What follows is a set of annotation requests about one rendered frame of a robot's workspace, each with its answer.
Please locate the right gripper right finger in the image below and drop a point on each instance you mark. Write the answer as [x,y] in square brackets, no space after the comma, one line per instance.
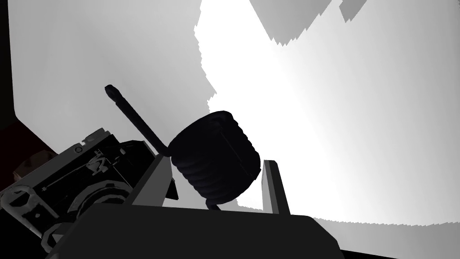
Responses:
[274,190]

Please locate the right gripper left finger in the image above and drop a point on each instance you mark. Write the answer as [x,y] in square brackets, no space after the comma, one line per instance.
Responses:
[153,185]

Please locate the black ribbed cup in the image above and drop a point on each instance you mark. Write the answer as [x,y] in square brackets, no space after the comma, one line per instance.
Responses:
[215,158]

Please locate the black and silver camera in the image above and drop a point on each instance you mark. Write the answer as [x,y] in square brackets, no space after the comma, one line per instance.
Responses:
[75,180]

